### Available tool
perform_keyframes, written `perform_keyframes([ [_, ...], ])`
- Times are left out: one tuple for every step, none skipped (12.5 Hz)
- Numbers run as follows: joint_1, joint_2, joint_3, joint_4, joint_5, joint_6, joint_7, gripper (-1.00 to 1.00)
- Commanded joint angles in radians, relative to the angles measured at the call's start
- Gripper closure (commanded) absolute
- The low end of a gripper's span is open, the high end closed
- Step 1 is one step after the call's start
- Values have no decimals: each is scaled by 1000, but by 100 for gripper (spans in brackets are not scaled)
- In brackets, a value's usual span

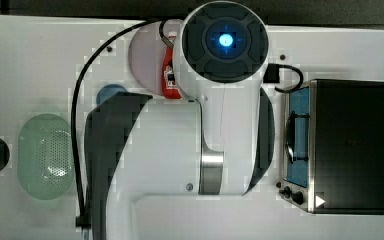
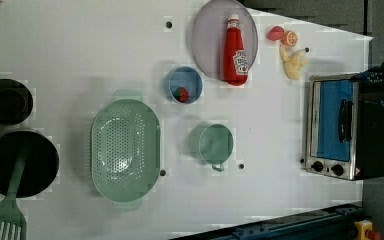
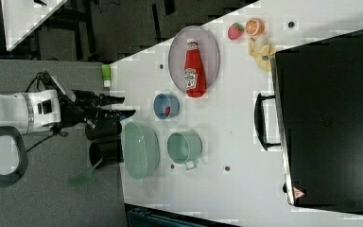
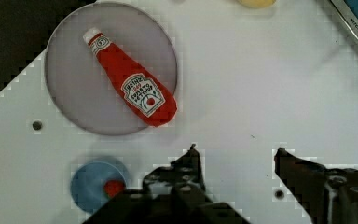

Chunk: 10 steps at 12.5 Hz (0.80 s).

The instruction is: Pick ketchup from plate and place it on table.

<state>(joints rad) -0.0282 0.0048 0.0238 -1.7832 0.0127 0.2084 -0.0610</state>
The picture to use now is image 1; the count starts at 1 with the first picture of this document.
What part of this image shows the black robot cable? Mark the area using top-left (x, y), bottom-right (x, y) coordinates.
top-left (70, 19), bottom-right (173, 231)

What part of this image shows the silver toaster oven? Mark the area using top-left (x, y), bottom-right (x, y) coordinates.
top-left (277, 79), bottom-right (384, 215)

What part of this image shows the blue bowl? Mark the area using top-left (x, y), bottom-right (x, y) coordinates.
top-left (96, 84), bottom-right (126, 105)

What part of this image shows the red ketchup bottle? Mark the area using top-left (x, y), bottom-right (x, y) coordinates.
top-left (161, 47), bottom-right (181, 99)

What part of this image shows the green perforated colander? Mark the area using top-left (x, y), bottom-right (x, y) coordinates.
top-left (17, 114), bottom-right (74, 200)

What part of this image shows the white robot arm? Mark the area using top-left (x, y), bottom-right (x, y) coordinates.
top-left (84, 1), bottom-right (275, 240)

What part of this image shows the grey oval plate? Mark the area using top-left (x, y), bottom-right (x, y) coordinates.
top-left (128, 20), bottom-right (182, 97)

